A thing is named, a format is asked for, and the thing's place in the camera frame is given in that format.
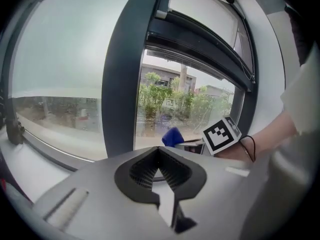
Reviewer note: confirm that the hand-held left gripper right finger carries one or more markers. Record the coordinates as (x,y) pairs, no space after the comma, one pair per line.
(220,196)

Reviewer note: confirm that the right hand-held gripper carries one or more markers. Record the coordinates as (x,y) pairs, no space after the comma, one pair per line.
(220,136)

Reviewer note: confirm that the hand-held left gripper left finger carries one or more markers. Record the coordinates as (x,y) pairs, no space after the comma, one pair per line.
(100,196)

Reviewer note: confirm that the blue cloth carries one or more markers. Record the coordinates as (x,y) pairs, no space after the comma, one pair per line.
(172,136)

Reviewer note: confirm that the clear window glass pane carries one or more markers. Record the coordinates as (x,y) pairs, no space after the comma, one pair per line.
(180,104)

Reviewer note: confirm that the person's right forearm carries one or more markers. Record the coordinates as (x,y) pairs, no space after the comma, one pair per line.
(272,131)

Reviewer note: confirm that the white window sill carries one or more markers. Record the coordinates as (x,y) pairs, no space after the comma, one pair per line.
(37,171)

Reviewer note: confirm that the frosted awning window sash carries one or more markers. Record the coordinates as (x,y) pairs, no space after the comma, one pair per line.
(200,21)

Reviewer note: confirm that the large frosted window pane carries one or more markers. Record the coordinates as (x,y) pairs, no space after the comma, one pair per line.
(57,59)

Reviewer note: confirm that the person's black star-print shirt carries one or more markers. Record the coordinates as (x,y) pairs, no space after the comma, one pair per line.
(300,34)

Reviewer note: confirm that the black window frame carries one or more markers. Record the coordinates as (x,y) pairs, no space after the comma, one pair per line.
(120,84)

